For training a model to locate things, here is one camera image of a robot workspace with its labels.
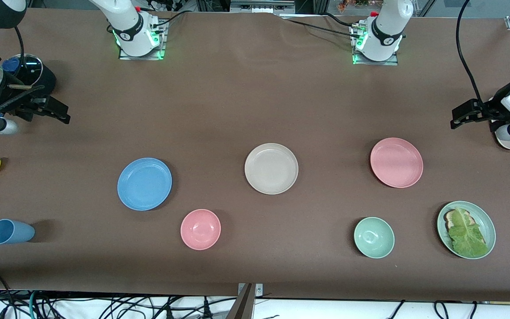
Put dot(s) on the blue cup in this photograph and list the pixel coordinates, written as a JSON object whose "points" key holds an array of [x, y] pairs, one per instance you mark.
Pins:
{"points": [[11, 231]]}

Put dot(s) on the small metal table bracket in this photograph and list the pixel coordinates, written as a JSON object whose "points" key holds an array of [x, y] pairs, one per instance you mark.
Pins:
{"points": [[258, 290]]}

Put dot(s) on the pink plate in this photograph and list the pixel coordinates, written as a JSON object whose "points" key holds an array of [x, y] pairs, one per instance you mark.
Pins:
{"points": [[396, 162]]}

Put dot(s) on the pink bowl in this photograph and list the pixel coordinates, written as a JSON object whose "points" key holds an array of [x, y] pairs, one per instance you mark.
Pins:
{"points": [[200, 229]]}

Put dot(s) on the green bowl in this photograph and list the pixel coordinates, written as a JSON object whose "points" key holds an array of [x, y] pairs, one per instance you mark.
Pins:
{"points": [[373, 238]]}

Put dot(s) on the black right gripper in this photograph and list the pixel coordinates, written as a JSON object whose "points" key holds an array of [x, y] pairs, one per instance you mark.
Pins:
{"points": [[21, 103]]}

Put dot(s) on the green plate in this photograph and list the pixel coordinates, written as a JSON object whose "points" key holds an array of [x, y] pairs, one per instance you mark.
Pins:
{"points": [[488, 226]]}

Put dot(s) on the green lettuce leaf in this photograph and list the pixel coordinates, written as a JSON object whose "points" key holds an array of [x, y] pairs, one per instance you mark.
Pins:
{"points": [[465, 235]]}

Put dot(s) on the toasted bread slice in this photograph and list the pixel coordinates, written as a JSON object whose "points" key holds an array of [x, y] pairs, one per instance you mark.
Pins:
{"points": [[448, 218]]}

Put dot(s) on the glass lid with blue knob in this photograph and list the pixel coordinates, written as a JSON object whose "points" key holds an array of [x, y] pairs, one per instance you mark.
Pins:
{"points": [[31, 71]]}

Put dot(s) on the beige plate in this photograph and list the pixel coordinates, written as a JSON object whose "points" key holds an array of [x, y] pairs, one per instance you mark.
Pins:
{"points": [[271, 168]]}

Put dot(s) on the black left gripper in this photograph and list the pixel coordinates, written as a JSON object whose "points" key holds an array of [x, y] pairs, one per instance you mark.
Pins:
{"points": [[488, 109]]}

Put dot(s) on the blue plate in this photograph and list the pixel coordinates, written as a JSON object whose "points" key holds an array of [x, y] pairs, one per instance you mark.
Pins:
{"points": [[144, 184]]}

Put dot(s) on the grey metal box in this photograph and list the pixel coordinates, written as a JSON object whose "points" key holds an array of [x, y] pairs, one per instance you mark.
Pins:
{"points": [[261, 6]]}

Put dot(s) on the grey metal post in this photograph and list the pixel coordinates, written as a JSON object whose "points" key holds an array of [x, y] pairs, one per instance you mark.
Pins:
{"points": [[242, 308]]}

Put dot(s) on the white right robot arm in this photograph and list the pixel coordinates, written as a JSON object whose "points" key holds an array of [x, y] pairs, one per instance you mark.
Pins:
{"points": [[126, 22]]}

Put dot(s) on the orange artificial flowers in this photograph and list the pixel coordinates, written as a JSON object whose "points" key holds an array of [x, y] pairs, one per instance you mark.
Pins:
{"points": [[348, 4]]}

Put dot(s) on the brown table cover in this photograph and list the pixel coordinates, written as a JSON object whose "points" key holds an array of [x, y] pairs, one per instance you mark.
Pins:
{"points": [[255, 88]]}

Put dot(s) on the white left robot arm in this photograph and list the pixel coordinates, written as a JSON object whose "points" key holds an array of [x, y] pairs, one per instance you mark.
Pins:
{"points": [[388, 22]]}

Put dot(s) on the white power strip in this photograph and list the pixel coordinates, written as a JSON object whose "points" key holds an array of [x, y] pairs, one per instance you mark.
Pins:
{"points": [[162, 5]]}

